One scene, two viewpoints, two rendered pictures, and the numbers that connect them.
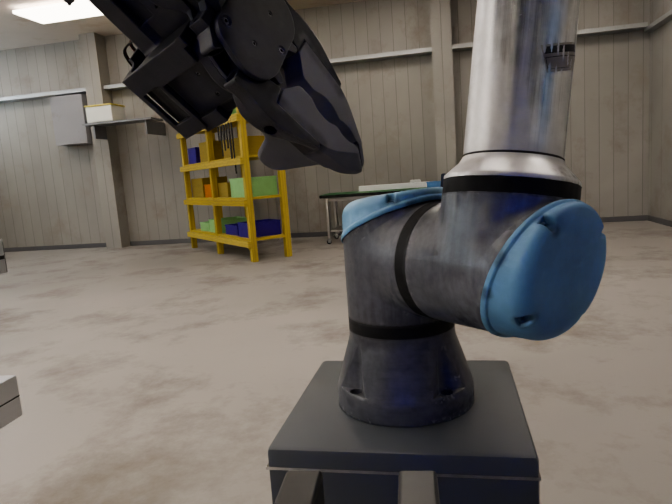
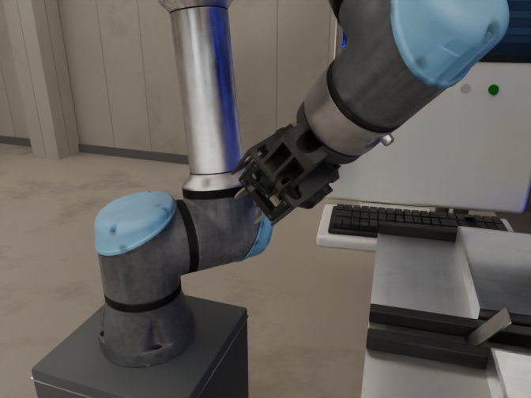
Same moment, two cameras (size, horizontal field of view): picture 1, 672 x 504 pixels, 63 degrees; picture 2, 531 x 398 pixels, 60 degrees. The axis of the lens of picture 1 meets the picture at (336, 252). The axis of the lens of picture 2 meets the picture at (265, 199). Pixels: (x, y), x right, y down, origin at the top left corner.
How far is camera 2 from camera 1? 0.65 m
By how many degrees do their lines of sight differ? 80
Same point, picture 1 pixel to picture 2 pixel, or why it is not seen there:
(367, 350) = (161, 315)
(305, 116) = not seen: hidden behind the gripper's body
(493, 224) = (250, 208)
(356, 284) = (149, 277)
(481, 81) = (219, 133)
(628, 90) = not seen: outside the picture
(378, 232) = (167, 235)
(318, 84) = not seen: hidden behind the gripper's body
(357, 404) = (167, 351)
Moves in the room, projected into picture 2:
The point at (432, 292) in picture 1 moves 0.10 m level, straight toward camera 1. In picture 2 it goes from (219, 256) to (283, 265)
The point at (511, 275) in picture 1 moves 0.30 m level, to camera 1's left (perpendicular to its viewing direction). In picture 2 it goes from (269, 230) to (231, 366)
